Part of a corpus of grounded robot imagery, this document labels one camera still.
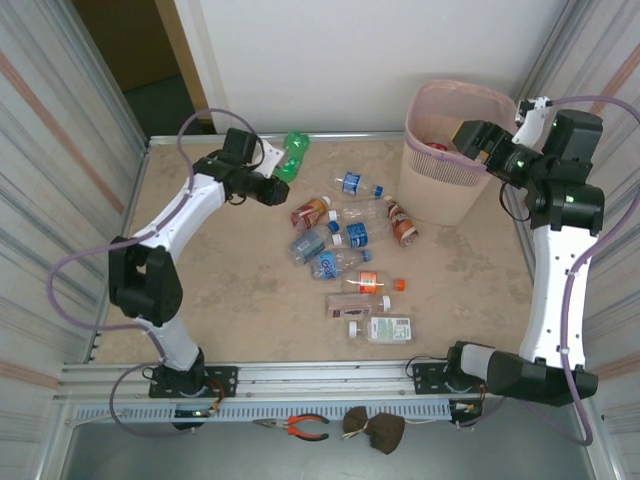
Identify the brown juice white cap bottle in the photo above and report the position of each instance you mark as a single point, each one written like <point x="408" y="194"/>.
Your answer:
<point x="350" y="305"/>

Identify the aluminium table edge frame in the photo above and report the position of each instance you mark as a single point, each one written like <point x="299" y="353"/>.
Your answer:
<point x="350" y="137"/>

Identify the blue label white cap bottle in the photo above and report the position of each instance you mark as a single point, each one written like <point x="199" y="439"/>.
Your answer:
<point x="357" y="235"/>

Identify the green bottle yellow cap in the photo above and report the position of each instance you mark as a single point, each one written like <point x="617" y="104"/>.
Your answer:
<point x="296" y="152"/>

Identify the white door frame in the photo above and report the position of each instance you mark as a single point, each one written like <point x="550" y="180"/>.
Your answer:
<point x="205" y="65"/>

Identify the light blue label water bottle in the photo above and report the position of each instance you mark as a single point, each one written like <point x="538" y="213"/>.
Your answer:
<point x="330" y="262"/>

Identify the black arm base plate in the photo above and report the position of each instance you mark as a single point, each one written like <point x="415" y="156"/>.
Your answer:
<point x="227" y="375"/>
<point x="425" y="372"/>

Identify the small circuit board green light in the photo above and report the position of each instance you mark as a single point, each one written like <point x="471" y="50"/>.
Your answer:
<point x="197" y="413"/>

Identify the grey metal shelf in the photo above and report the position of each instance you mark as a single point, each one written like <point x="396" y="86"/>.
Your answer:
<point x="225" y="457"/>

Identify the orange label orange cap bottle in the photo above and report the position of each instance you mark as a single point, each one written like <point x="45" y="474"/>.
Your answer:
<point x="369" y="281"/>

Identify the red orange tea bottle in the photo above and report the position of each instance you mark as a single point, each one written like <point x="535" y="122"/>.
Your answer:
<point x="310" y="214"/>

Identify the brown coffee drink bottle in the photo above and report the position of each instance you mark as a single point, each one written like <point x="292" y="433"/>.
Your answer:
<point x="402" y="227"/>

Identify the large clear unlabelled bottle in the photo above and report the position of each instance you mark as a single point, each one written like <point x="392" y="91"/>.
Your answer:
<point x="365" y="210"/>

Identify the corrugated metal enclosure panel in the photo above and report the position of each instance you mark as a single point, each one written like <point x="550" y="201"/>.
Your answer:
<point x="615" y="30"/>
<point x="50" y="150"/>

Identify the wide aluminium extrusion rail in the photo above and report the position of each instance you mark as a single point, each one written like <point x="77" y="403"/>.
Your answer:
<point x="325" y="376"/>

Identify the green white label bottle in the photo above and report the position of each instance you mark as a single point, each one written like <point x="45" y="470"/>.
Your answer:
<point x="387" y="329"/>

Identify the brown cloth bag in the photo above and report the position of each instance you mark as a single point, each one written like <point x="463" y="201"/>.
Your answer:
<point x="387" y="432"/>

